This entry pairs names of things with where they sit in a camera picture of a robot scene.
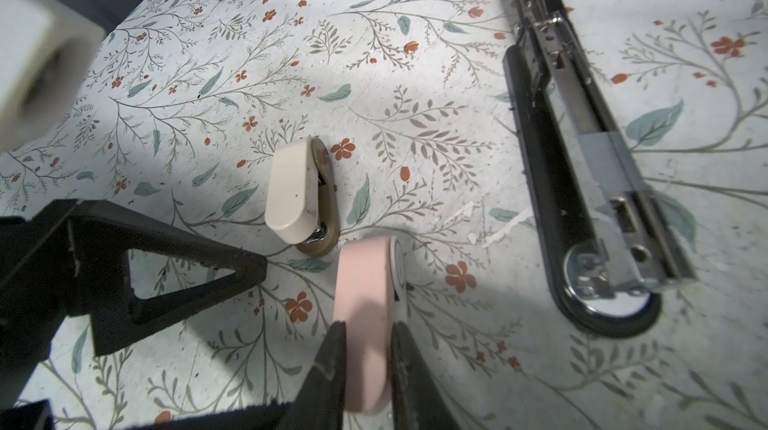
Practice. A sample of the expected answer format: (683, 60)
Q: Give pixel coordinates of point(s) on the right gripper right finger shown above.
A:
(416, 401)

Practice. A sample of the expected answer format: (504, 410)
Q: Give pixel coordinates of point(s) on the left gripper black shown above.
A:
(135, 277)

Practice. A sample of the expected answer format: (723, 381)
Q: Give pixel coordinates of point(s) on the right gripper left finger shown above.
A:
(321, 399)

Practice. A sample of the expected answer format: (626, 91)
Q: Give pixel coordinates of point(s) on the black stapler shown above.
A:
(608, 250)

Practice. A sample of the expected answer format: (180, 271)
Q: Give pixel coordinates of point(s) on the floral patterned table mat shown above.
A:
(186, 101)

